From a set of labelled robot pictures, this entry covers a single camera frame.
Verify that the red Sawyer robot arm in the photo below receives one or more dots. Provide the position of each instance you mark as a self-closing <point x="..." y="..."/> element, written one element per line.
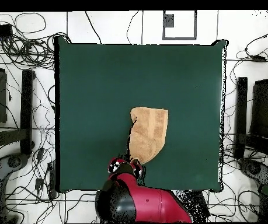
<point x="152" y="203"/>

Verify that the black stand frame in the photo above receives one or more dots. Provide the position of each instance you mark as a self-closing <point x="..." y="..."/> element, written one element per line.
<point x="241" y="105"/>
<point x="26" y="105"/>

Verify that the black power strip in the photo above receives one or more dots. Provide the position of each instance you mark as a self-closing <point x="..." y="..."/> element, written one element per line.
<point x="52" y="177"/>

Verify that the dark green table cloth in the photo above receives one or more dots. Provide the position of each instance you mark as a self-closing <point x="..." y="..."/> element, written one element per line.
<point x="101" y="93"/>

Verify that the black power adapter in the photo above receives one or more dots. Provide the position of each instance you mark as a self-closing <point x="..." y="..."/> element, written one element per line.
<point x="40" y="154"/>
<point x="39" y="183"/>

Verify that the grey square frame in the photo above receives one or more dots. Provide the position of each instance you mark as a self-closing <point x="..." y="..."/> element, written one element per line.
<point x="164" y="28"/>

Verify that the small grey square plate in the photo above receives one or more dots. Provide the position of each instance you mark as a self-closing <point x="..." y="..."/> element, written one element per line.
<point x="169" y="20"/>

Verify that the tan terry towel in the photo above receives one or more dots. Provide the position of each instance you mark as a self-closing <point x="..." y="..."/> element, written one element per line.
<point x="147" y="135"/>

